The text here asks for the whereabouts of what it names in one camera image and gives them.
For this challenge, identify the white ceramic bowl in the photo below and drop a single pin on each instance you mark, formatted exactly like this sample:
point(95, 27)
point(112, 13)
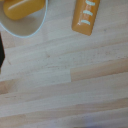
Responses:
point(29, 28)

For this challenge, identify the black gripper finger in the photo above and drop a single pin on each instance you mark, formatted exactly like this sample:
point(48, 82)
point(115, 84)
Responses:
point(1, 51)

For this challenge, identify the orange block with white stripes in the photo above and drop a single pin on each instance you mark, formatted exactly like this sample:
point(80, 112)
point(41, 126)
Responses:
point(86, 16)

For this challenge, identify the orange hot dog toy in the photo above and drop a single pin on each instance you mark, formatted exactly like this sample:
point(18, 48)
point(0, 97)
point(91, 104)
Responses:
point(23, 8)

